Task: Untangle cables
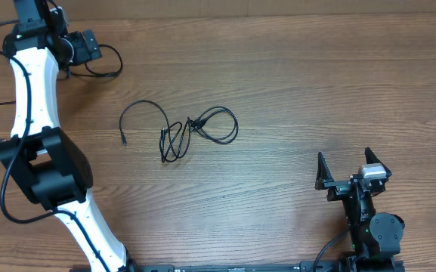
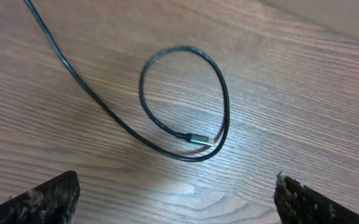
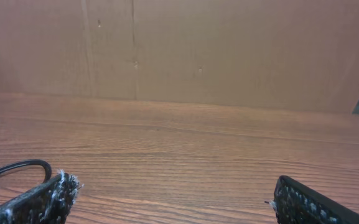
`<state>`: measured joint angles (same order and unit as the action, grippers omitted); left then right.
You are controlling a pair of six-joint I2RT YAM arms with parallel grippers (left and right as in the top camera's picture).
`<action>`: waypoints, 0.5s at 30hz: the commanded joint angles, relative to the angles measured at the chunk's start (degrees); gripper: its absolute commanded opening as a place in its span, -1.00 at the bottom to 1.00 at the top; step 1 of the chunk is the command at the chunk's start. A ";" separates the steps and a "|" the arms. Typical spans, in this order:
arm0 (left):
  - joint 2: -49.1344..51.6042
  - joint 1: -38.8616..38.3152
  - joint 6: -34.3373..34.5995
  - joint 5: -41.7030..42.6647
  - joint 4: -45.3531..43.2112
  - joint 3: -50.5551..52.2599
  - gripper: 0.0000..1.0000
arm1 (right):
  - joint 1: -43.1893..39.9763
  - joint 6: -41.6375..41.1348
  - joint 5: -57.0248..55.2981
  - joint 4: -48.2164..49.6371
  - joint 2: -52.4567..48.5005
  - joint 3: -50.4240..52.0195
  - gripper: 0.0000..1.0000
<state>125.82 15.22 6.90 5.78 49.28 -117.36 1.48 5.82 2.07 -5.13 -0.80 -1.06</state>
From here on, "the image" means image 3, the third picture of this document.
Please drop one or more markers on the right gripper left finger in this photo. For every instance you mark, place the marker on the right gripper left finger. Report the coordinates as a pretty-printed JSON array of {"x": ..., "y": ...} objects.
[{"x": 47, "y": 203}]

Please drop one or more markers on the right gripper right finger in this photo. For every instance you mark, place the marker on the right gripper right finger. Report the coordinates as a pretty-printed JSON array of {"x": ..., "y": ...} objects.
[{"x": 295, "y": 203}]

